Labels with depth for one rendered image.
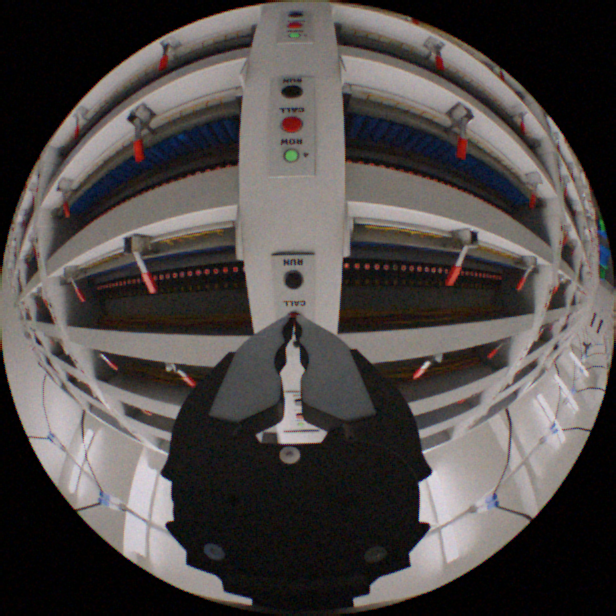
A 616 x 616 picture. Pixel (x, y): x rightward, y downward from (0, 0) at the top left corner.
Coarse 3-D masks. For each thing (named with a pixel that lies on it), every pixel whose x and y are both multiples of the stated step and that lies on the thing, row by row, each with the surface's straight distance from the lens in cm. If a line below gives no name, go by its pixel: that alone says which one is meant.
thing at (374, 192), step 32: (352, 192) 19; (384, 192) 21; (416, 192) 23; (448, 192) 26; (352, 224) 24; (416, 224) 28; (448, 224) 27; (480, 224) 30; (512, 224) 39; (352, 256) 38; (384, 256) 40; (416, 256) 44; (544, 256) 58
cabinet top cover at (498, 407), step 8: (512, 392) 157; (504, 400) 145; (512, 400) 152; (496, 408) 136; (504, 408) 141; (488, 416) 127; (480, 424) 121; (440, 432) 103; (424, 440) 98; (432, 440) 100; (440, 440) 102; (448, 440) 104; (160, 448) 105; (168, 448) 102; (424, 448) 96; (432, 448) 99
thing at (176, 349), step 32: (128, 320) 57; (160, 320) 50; (192, 320) 42; (224, 320) 40; (96, 352) 56; (128, 352) 40; (160, 352) 33; (192, 352) 30; (224, 352) 27; (192, 384) 41
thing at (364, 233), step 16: (352, 240) 26; (368, 240) 27; (384, 240) 27; (400, 240) 29; (416, 240) 30; (432, 240) 32; (448, 240) 34; (480, 256) 41; (496, 256) 46; (512, 256) 50
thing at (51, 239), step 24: (48, 144) 80; (48, 168) 76; (48, 240) 70; (96, 288) 76; (72, 312) 71; (96, 312) 76; (96, 360) 76; (120, 360) 83; (96, 384) 77; (120, 408) 85; (144, 432) 96
